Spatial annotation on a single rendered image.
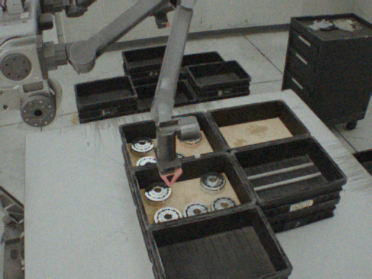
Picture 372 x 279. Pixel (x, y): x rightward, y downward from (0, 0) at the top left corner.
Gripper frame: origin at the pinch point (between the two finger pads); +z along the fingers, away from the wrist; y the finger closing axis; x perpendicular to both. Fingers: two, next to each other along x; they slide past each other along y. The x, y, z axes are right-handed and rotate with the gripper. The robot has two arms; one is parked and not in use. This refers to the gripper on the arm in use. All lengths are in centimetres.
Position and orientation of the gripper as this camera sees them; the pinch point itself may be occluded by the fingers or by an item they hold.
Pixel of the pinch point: (167, 177)
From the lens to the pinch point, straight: 132.5
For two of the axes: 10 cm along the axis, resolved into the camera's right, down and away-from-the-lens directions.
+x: -9.6, 1.8, -2.2
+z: 0.0, 7.8, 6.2
